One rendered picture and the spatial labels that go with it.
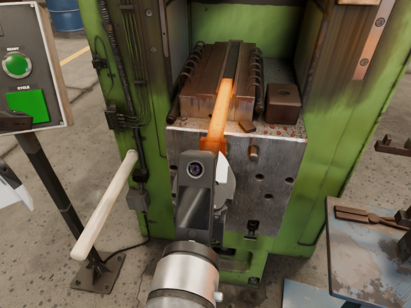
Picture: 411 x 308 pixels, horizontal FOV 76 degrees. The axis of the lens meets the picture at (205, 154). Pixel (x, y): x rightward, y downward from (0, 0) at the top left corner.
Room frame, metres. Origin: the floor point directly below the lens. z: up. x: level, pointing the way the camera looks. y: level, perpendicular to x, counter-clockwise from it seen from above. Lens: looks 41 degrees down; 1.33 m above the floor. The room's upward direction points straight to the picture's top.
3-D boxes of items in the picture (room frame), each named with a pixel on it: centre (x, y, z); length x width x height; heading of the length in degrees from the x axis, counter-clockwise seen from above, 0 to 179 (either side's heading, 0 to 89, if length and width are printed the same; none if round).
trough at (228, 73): (0.83, -0.08, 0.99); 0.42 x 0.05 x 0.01; 171
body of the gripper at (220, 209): (0.21, 0.01, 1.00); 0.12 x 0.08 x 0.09; 171
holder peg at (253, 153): (0.53, -0.13, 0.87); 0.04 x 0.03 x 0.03; 171
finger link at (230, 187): (0.27, -0.02, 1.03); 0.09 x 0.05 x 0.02; 168
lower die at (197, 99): (0.83, -0.06, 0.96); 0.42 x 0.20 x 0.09; 171
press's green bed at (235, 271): (0.83, -0.12, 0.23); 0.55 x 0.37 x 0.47; 171
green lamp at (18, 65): (0.58, 0.42, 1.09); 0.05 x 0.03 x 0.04; 81
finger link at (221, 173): (0.31, -0.03, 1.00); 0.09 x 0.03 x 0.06; 168
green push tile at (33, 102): (0.53, 0.41, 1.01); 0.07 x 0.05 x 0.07; 106
